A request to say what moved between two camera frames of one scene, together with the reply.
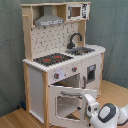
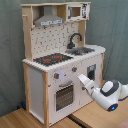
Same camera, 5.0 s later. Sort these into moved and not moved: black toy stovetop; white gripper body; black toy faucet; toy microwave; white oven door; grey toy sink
Moved: white oven door; white gripper body
Not moved: toy microwave; black toy faucet; black toy stovetop; grey toy sink
